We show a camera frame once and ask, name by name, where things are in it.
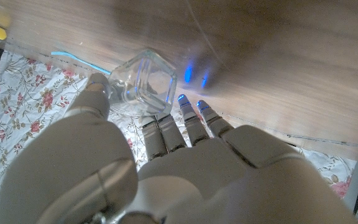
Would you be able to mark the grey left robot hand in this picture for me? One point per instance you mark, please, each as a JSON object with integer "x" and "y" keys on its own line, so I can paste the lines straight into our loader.
{"x": 228, "y": 180}

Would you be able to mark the light blue plastic strip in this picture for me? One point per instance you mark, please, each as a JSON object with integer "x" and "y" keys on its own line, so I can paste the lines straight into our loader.
{"x": 79, "y": 60}

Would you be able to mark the floral rose backdrop cloth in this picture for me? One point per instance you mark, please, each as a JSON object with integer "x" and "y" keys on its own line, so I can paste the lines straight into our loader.
{"x": 20, "y": 102}

